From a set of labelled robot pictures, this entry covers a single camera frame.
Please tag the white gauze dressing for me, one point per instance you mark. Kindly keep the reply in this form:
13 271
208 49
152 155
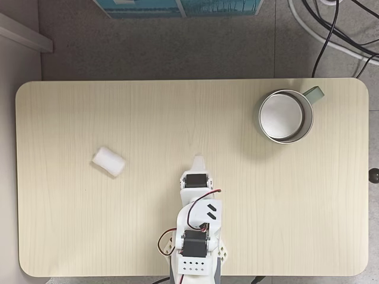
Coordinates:
108 162

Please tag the blue patterned cabinet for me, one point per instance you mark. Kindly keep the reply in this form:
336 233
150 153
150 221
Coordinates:
177 8

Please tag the dark round knob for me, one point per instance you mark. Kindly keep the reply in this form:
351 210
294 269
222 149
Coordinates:
374 176

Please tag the white ledge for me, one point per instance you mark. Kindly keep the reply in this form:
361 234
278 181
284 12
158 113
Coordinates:
23 31

